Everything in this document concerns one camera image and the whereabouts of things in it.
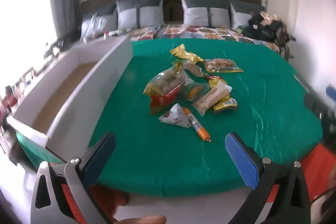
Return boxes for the orange sausage stick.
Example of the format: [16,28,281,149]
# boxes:
[182,108,212,143]

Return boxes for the grey two-tone pillow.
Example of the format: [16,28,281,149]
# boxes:
[116,0,165,30]
[81,2,118,38]
[229,0,265,30]
[179,0,231,28]

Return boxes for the yellow cartoon snack packet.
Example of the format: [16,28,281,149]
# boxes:
[206,75,239,112]

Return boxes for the crinkled gold snack packet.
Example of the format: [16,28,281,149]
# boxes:
[170,45,205,63]

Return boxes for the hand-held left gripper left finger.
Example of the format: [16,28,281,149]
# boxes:
[30,132,116,224]

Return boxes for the large yellow red snack bag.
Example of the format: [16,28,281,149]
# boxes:
[143,63,193,115]

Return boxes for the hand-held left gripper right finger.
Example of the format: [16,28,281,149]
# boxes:
[225,132,311,224]

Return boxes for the small clear brown snack packet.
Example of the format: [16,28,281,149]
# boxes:
[181,60,208,77]

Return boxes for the orange snack packet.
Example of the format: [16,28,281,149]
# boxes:
[187,83,210,102]

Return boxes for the green cloth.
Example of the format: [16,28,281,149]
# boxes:
[16,38,323,197]

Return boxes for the white triangular snack packet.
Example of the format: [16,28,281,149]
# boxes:
[158,103,193,130]

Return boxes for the clear plastic bag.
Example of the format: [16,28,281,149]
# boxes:
[81,14,108,39]

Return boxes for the floral bedsheet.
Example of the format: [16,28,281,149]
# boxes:
[130,23,279,50]

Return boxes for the clear yellow-edged nut packet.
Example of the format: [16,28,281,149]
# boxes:
[203,59,244,73]

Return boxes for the pile of dark clothes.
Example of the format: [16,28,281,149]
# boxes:
[238,11,297,59]

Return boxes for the person's left hand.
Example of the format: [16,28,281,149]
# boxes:
[115,215,167,224]

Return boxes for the white cardboard box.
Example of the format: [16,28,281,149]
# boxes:
[7,35,134,159]

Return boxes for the clear long pastry packet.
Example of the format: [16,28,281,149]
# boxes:
[192,81,233,116]

